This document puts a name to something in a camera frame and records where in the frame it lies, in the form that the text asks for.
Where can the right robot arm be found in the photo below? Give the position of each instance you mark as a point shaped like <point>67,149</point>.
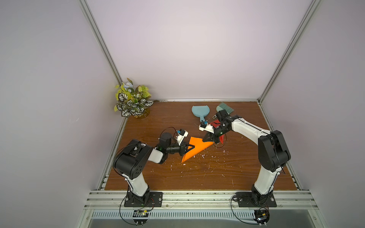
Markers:
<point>273,153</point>

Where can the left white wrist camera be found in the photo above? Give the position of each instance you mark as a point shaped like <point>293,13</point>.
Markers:
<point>181,134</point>

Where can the aluminium front rail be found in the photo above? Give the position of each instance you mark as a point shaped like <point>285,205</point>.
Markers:
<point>205,200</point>

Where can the potted artificial plant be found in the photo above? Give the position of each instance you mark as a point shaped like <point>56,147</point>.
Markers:
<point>133,100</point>

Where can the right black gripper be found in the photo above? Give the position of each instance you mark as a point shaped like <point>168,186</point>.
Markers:
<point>214,135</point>

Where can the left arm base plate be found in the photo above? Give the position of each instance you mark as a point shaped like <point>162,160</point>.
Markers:
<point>149,199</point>

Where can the light blue dustpan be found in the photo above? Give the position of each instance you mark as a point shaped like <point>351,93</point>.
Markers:
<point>201,112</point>

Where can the right connector board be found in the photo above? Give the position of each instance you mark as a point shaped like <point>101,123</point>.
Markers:
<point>262,216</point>

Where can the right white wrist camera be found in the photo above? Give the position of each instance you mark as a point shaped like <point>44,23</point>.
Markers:
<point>205,126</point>

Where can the left connector board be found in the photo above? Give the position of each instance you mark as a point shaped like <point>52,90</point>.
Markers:
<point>140,217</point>

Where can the orange square paper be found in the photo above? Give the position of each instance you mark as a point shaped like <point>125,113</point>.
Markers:
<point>199,146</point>

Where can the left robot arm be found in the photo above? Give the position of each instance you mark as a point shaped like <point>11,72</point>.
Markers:
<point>132,159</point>

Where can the green hand brush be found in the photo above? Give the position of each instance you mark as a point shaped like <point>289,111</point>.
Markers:
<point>220,107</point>

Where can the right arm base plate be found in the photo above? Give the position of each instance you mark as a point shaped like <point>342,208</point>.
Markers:
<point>271,200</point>

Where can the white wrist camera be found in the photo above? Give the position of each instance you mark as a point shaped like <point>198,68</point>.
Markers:
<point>205,126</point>
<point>181,134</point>

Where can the connector board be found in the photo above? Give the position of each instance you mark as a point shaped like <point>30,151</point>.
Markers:
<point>262,216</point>
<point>140,217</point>

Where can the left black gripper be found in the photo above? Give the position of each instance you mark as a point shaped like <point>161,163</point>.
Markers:
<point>182,151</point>

